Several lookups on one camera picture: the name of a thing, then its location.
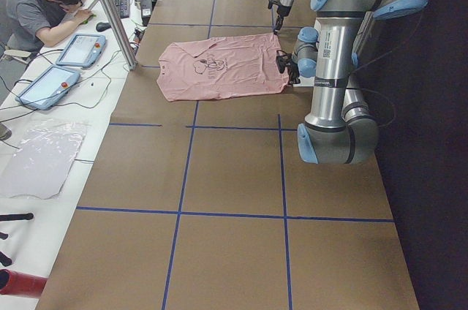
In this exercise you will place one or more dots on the teach pendant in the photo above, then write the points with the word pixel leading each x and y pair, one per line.
pixel 83 50
pixel 48 88

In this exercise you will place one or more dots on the seated person grey shirt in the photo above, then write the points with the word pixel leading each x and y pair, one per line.
pixel 42 23

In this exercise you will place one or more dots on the black computer mouse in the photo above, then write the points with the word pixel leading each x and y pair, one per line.
pixel 102 26

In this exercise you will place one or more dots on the lower teach pendant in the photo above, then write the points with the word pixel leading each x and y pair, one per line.
pixel 48 88

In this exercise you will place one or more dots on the clear plastic bag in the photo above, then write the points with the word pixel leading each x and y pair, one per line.
pixel 41 165

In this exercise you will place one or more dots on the upper teach pendant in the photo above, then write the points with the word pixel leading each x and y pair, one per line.
pixel 83 50

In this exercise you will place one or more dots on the aluminium frame post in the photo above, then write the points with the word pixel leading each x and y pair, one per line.
pixel 119 33

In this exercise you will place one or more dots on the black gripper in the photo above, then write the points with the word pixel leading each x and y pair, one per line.
pixel 292 69
pixel 282 11

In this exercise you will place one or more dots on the red cylinder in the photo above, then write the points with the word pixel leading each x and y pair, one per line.
pixel 22 284

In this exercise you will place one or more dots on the pink Snoopy t-shirt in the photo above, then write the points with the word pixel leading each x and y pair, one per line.
pixel 221 68

